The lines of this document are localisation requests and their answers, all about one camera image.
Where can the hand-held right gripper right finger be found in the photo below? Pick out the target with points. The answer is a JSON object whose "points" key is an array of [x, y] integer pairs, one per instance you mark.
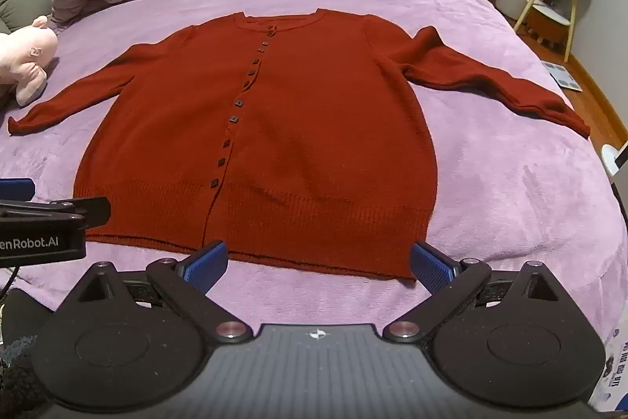
{"points": [[431, 270]]}

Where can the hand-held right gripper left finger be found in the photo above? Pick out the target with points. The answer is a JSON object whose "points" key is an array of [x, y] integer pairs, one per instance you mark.
{"points": [[208, 266]]}

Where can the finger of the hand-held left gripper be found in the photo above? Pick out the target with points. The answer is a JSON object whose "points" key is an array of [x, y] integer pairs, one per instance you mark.
{"points": [[91, 210], [14, 189]]}

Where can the red knit cardigan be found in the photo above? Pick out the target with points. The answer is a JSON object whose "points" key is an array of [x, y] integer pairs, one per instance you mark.
{"points": [[319, 129]]}

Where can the purple bed sheet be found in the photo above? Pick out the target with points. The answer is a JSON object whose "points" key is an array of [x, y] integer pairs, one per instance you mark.
{"points": [[515, 183]]}

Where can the dark cloth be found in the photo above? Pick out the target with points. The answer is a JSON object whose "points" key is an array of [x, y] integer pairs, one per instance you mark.
{"points": [[17, 360]]}

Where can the pink plush toy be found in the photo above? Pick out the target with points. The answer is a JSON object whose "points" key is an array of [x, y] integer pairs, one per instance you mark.
{"points": [[27, 55]]}

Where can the printed white box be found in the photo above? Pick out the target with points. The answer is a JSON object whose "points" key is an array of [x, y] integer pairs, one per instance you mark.
{"points": [[613, 375]]}

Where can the white round object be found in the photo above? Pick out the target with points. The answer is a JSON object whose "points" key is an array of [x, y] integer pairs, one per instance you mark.
{"points": [[615, 159]]}

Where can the bathroom scale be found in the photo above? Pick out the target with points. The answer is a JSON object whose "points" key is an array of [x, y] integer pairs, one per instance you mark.
{"points": [[562, 76]]}

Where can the orange footstool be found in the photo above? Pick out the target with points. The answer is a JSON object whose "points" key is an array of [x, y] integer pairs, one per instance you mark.
{"points": [[547, 24]]}

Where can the white pouf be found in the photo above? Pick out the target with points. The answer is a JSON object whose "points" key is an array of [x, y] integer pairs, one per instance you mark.
{"points": [[517, 2]]}

